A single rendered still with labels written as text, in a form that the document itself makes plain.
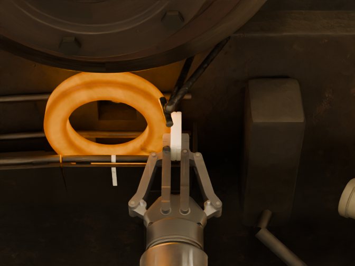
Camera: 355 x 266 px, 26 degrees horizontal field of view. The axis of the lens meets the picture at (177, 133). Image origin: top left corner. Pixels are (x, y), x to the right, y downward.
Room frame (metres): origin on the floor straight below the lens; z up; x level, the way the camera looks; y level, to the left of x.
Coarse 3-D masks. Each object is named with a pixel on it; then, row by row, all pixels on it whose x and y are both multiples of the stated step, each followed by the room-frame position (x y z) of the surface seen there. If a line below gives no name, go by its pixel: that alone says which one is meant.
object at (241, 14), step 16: (240, 0) 0.77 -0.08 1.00; (256, 0) 0.77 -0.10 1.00; (240, 16) 0.77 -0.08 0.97; (208, 32) 0.77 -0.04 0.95; (224, 32) 0.77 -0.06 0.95; (0, 48) 0.78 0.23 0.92; (16, 48) 0.78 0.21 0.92; (176, 48) 0.77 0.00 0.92; (192, 48) 0.77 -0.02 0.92; (208, 48) 0.77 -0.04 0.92; (48, 64) 0.77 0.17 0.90; (64, 64) 0.77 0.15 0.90; (80, 64) 0.77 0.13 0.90; (96, 64) 0.77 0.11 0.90; (112, 64) 0.77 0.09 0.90; (128, 64) 0.77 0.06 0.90; (144, 64) 0.77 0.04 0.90; (160, 64) 0.77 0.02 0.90
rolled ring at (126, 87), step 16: (80, 80) 0.81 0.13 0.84; (96, 80) 0.80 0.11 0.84; (112, 80) 0.80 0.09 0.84; (128, 80) 0.81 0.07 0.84; (144, 80) 0.82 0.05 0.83; (64, 96) 0.79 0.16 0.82; (80, 96) 0.79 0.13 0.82; (96, 96) 0.80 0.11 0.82; (112, 96) 0.80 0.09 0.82; (128, 96) 0.80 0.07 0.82; (144, 96) 0.80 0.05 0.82; (160, 96) 0.82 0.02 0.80; (48, 112) 0.80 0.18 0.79; (64, 112) 0.79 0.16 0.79; (144, 112) 0.80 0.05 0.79; (160, 112) 0.80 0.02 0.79; (48, 128) 0.79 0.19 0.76; (64, 128) 0.80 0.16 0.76; (160, 128) 0.80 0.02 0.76; (64, 144) 0.79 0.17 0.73; (80, 144) 0.81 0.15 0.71; (96, 144) 0.82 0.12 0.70; (128, 144) 0.82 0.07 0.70; (144, 144) 0.80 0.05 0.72; (160, 144) 0.80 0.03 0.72
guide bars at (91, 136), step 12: (0, 96) 0.87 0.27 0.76; (12, 96) 0.86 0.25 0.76; (24, 96) 0.86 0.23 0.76; (36, 96) 0.86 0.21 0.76; (48, 96) 0.86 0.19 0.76; (168, 96) 0.86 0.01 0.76; (24, 132) 0.85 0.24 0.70; (36, 132) 0.84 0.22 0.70; (84, 132) 0.84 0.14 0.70; (96, 132) 0.84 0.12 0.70; (108, 132) 0.84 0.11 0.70; (120, 132) 0.84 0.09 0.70; (132, 132) 0.84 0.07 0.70; (48, 144) 0.85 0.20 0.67
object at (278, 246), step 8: (264, 216) 0.75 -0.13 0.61; (272, 216) 0.76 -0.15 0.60; (256, 224) 0.74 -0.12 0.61; (264, 224) 0.74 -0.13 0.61; (256, 232) 0.73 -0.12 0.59; (264, 232) 0.72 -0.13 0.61; (264, 240) 0.71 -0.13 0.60; (272, 240) 0.71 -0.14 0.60; (272, 248) 0.71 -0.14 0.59; (280, 248) 0.70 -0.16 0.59; (280, 256) 0.70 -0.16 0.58; (288, 256) 0.69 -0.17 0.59; (296, 256) 0.70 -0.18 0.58; (288, 264) 0.69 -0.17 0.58; (296, 264) 0.68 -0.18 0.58; (304, 264) 0.68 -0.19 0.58
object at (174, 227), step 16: (160, 208) 0.66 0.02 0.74; (176, 208) 0.66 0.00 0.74; (192, 208) 0.66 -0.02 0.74; (144, 224) 0.64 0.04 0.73; (160, 224) 0.62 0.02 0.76; (176, 224) 0.61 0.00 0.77; (192, 224) 0.62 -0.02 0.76; (160, 240) 0.59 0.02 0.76; (176, 240) 0.59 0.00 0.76; (192, 240) 0.59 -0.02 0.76
